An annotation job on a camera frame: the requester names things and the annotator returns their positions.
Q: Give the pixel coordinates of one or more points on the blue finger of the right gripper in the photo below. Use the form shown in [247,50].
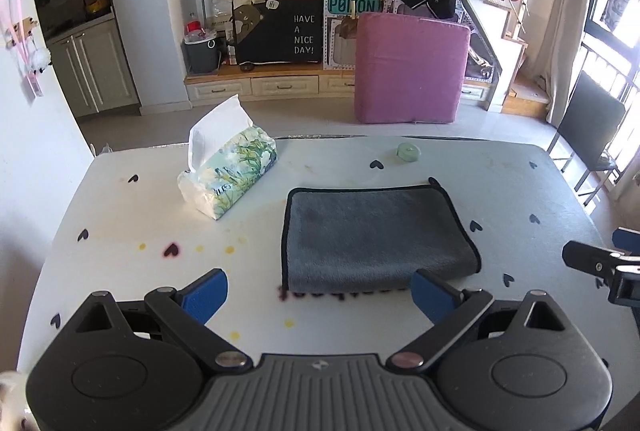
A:
[596,261]
[626,239]

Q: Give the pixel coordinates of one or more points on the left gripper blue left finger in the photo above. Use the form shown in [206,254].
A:
[183,314]

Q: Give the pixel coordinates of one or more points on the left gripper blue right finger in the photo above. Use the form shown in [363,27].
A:
[452,312]

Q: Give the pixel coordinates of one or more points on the purple and grey towel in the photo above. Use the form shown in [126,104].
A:
[337,242]

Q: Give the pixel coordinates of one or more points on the black folding chair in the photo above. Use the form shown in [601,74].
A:
[590,123]

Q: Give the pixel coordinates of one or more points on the floral tissue pack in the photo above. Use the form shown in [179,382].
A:
[227,155]

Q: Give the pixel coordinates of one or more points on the small green round dish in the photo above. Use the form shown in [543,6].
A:
[408,152]

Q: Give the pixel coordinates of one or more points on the cream drawer sideboard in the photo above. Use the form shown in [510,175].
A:
[270,82]

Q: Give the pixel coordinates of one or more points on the grey bucket with red lid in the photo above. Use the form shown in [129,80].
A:
[200,47]

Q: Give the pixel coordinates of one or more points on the wooden staircase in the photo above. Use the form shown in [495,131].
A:
[496,77]

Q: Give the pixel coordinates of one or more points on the grey kitchen cabinet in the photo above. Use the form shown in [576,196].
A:
[92,69]

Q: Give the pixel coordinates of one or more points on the black have a nice day box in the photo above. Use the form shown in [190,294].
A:
[278,32]

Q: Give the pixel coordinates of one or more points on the teal poison sign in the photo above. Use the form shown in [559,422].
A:
[336,8]

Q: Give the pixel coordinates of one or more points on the pink wall hanging ribbon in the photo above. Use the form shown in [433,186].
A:
[17,32]

